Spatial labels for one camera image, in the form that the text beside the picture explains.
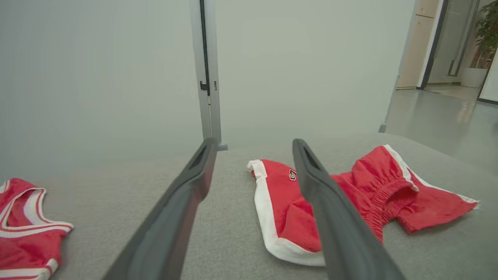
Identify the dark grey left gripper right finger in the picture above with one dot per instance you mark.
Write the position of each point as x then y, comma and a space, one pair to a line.
342, 233

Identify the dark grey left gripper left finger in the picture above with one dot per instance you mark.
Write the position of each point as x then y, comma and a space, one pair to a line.
171, 225

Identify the red number 23 jersey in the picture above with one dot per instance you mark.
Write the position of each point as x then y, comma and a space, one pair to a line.
23, 249

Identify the red shorts with white trim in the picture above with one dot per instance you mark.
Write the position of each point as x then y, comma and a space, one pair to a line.
284, 202

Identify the beige wooden cabinet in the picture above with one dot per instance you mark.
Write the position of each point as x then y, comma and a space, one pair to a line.
414, 46

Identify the white round planter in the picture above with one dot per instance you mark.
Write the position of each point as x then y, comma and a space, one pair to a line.
472, 77

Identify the green potted plant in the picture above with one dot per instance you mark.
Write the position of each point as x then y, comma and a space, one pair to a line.
488, 31

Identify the grey partition post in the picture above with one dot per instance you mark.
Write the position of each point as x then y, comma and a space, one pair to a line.
214, 97

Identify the dark grey door frame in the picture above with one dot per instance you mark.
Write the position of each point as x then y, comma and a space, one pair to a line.
430, 46

